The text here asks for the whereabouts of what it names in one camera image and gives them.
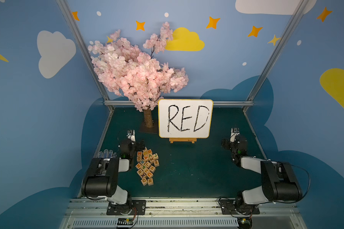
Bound wooden block letter R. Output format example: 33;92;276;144
148;178;154;186

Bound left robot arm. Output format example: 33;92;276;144
81;138;146;216

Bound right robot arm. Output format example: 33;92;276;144
221;133;311;215

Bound wooden block letter J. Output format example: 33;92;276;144
152;154;159;160

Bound wooden block letter X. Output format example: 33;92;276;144
139;172;147;179

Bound wooden block letter D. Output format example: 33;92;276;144
141;178;148;186

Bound whiteboard with RED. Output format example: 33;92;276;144
158;99;214;139

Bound blue white work glove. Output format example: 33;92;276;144
97;149;117;158

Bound green circuit board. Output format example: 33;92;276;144
116;218;136;229

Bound pink cherry blossom tree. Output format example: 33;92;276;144
87;22;189;129

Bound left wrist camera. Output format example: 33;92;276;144
127;130;136;142

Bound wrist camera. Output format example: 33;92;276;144
230;127;240;142
127;130;136;142

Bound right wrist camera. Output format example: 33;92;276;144
230;127;240;142

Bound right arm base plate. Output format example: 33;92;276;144
217;198;260;216

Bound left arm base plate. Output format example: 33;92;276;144
106;200;146;216

